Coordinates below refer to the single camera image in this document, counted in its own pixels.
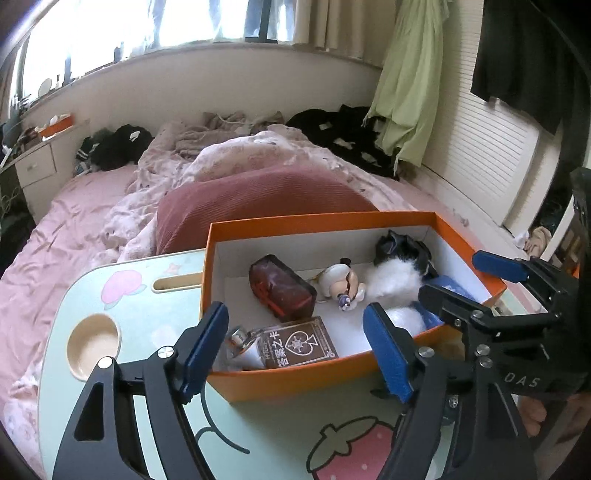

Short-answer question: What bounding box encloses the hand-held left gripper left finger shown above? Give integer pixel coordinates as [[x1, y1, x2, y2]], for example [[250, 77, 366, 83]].
[[51, 301, 230, 480]]

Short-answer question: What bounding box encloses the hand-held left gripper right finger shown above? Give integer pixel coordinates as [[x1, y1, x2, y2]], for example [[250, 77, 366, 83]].
[[362, 302, 539, 480]]

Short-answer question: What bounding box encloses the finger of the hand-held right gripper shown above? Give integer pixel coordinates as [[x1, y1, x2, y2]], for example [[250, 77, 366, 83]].
[[419, 281, 556, 359], [472, 250, 579, 315]]

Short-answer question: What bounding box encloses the blue case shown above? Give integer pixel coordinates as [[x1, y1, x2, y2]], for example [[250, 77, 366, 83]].
[[418, 274, 474, 330]]

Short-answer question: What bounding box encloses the small glass bottle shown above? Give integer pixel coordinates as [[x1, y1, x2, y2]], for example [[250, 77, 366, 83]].
[[225, 325, 266, 371]]

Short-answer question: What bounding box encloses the black and white plush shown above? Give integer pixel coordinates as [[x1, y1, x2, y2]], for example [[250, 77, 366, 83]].
[[365, 229, 439, 334]]

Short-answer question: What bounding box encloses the brown card box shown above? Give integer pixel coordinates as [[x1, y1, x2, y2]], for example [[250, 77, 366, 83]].
[[249, 316, 339, 370]]

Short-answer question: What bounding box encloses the doll figure keychain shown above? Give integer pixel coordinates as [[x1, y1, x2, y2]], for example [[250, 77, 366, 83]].
[[316, 258, 368, 315]]

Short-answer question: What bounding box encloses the dark red packet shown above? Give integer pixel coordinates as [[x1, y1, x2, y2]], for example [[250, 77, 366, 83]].
[[248, 256, 318, 322]]

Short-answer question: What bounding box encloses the orange cardboard box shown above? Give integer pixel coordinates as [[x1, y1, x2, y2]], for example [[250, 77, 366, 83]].
[[199, 211, 509, 404]]

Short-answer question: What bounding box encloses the green cartoon desktop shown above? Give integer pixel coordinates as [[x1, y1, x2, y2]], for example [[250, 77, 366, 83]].
[[37, 249, 527, 480]]

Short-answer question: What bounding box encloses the person's right hand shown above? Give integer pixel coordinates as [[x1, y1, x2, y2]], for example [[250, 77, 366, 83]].
[[521, 396, 552, 437]]

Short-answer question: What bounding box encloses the beige cloth heap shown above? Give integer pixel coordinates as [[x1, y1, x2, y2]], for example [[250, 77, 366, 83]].
[[524, 226, 552, 257]]

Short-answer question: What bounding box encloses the white louvered door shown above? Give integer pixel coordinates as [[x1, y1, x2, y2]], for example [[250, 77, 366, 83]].
[[431, 83, 543, 232]]

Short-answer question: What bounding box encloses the maroon cushion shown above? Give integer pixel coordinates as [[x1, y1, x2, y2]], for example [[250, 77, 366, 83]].
[[156, 165, 379, 257]]

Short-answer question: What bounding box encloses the pink bed sheet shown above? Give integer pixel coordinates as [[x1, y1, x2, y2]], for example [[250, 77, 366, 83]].
[[0, 152, 532, 467]]

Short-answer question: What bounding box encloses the green hanging cloth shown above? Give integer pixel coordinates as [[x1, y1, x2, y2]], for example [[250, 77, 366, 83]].
[[367, 0, 446, 167]]

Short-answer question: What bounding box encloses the black striped clothes heap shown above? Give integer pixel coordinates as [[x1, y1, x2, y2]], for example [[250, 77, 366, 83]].
[[76, 124, 155, 175]]

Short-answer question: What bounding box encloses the white drawer cabinet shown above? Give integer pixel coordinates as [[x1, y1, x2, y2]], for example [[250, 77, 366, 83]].
[[14, 138, 61, 222]]

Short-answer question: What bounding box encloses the orange tissue box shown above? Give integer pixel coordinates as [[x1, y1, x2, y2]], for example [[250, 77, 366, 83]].
[[38, 114, 75, 139]]

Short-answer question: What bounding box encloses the cream curtain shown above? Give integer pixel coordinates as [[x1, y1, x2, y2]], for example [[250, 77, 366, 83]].
[[295, 0, 407, 65]]

